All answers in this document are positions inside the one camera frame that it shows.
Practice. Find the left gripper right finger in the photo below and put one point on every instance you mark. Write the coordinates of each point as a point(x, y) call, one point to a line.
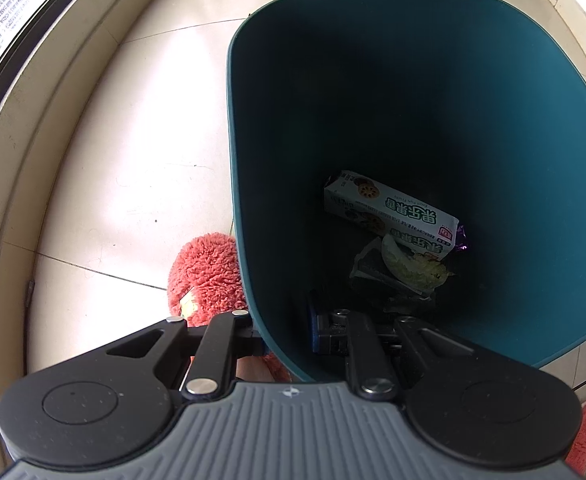
point(381, 355)

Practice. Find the white green snack box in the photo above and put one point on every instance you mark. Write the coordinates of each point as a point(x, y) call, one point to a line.
point(416, 225)

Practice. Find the white green plastic bag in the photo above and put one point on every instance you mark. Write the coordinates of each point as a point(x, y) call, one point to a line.
point(369, 264)

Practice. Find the white bowl lid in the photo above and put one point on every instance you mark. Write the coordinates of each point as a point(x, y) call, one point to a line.
point(415, 271)

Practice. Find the dark teal trash bin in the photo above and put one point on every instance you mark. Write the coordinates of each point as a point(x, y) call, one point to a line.
point(468, 105)

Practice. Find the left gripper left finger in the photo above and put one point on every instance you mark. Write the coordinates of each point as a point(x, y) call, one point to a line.
point(206, 356)

